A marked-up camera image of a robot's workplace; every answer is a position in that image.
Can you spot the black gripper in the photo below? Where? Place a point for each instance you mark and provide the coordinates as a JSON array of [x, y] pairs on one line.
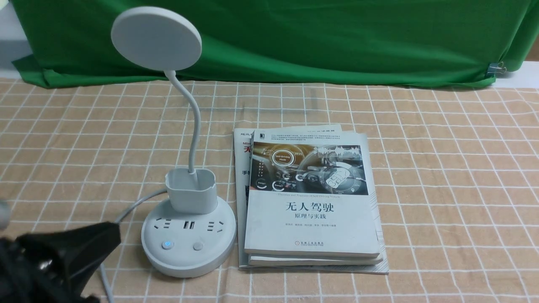
[[55, 267]]

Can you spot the white desk lamp with sockets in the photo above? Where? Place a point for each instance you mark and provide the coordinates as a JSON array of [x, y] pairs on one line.
[[192, 232]]

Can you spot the middle book in stack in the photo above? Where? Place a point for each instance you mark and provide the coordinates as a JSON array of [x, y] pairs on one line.
[[270, 260]]

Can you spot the bottom book with red text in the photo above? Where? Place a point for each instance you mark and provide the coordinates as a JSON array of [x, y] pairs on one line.
[[242, 144]]

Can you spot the green backdrop cloth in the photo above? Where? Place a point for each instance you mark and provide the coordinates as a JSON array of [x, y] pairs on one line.
[[421, 43]]

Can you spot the top self-driving textbook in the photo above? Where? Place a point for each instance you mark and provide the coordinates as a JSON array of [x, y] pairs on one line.
[[311, 194]]

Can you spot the checkered tan tablecloth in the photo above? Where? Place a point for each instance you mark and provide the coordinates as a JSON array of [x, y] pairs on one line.
[[456, 175]]

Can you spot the metal binder clip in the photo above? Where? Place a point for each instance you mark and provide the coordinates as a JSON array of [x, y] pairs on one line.
[[495, 69]]

